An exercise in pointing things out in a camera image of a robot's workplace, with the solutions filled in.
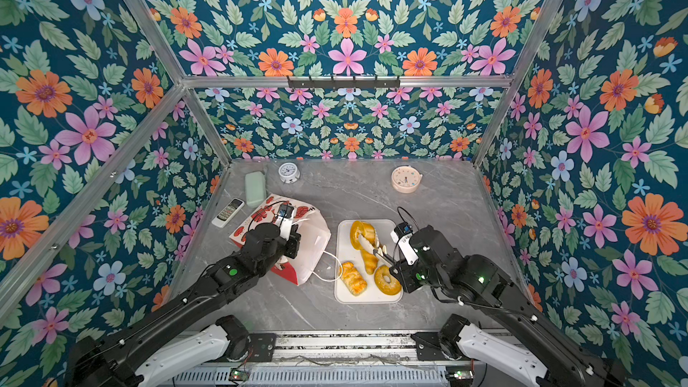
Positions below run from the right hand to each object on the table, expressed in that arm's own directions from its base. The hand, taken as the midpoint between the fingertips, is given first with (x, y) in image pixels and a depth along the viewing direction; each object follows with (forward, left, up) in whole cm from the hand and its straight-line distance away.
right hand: (392, 268), depth 67 cm
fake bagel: (+1, -1, -18) cm, 18 cm away
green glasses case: (+44, +53, -20) cm, 72 cm away
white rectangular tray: (+15, +15, -20) cm, 29 cm away
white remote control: (+31, +60, -19) cm, 70 cm away
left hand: (+14, +26, 0) cm, 29 cm away
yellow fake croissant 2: (+10, +5, -19) cm, 23 cm away
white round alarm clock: (+49, +39, -17) cm, 65 cm away
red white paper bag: (+20, +25, -14) cm, 35 cm away
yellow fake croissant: (+13, +6, -4) cm, 15 cm away
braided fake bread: (+4, +11, -17) cm, 21 cm away
